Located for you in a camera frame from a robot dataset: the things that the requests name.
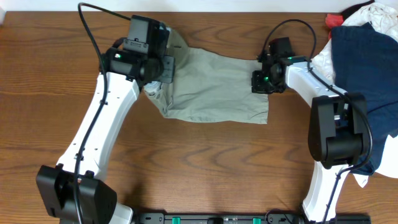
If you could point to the khaki green shorts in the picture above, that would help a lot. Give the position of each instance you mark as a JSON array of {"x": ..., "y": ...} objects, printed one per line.
[{"x": 208, "y": 88}]

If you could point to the red garment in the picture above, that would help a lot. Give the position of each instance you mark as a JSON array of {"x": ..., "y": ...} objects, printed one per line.
[{"x": 333, "y": 20}]

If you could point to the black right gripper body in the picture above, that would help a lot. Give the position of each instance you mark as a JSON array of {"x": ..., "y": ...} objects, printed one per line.
[{"x": 258, "y": 82}]

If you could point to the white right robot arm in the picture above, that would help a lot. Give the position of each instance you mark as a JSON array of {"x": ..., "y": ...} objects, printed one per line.
[{"x": 339, "y": 132}]

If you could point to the navy blue garment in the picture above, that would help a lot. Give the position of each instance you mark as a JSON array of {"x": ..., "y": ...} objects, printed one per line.
[{"x": 365, "y": 61}]

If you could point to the black garment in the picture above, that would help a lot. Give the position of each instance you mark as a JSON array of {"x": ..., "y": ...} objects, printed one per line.
[{"x": 352, "y": 9}]

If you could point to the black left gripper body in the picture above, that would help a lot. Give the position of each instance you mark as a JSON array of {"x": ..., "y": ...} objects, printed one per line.
[{"x": 168, "y": 69}]

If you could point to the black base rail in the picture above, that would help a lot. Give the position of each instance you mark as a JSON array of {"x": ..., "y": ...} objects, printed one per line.
[{"x": 270, "y": 218}]

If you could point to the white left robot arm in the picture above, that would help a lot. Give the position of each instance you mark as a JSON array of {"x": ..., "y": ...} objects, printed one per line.
[{"x": 74, "y": 190}]

